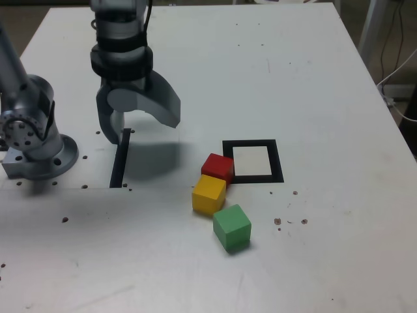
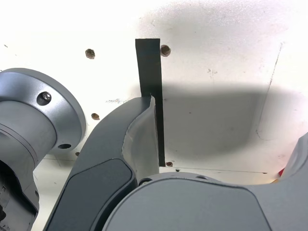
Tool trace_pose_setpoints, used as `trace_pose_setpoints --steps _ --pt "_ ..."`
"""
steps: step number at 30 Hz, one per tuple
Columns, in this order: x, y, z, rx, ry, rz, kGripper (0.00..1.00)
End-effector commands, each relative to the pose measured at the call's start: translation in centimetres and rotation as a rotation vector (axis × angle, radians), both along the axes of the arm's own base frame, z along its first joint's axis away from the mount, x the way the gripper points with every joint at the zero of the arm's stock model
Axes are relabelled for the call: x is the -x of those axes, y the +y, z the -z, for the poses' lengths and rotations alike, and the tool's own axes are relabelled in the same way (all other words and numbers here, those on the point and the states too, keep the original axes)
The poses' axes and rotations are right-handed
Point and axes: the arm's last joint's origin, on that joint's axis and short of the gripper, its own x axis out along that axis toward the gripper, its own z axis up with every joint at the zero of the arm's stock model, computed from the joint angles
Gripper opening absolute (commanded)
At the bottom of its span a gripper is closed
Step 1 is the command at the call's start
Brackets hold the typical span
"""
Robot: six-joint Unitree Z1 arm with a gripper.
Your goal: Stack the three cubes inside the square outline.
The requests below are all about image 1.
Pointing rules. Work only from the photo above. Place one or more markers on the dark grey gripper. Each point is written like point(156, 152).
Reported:
point(130, 84)

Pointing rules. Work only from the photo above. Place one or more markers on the red cube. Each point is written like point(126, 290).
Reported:
point(217, 166)

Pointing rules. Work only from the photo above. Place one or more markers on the yellow cube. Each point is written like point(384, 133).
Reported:
point(208, 195)

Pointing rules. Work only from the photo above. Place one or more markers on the green cube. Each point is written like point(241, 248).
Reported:
point(233, 228)

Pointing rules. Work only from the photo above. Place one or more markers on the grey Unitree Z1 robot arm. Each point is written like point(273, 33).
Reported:
point(36, 98)

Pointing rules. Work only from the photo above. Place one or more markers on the black tape square outline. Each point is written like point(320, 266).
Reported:
point(254, 143)

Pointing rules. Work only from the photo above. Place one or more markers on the black tape strip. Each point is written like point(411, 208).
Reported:
point(117, 169)

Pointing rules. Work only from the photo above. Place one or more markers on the white metal post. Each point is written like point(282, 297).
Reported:
point(369, 23)

